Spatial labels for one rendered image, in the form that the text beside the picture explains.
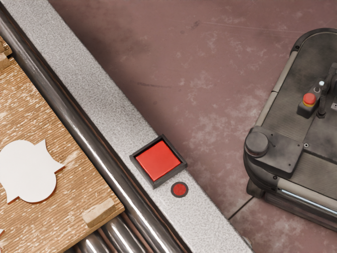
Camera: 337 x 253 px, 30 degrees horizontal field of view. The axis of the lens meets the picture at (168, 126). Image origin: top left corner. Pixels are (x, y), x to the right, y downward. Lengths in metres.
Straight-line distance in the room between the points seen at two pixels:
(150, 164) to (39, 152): 0.20
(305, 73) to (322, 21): 0.49
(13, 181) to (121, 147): 0.20
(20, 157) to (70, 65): 0.24
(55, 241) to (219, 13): 1.61
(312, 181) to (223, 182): 0.37
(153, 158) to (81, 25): 1.48
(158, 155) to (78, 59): 0.29
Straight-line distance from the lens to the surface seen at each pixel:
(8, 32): 1.37
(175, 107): 2.28
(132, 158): 1.13
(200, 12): 2.54
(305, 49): 2.13
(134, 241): 1.09
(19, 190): 1.14
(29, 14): 1.40
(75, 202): 1.11
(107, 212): 1.08
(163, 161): 1.13
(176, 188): 1.12
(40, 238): 1.10
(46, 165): 1.14
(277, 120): 1.97
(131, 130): 1.18
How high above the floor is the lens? 1.93
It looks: 59 degrees down
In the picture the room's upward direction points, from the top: 9 degrees counter-clockwise
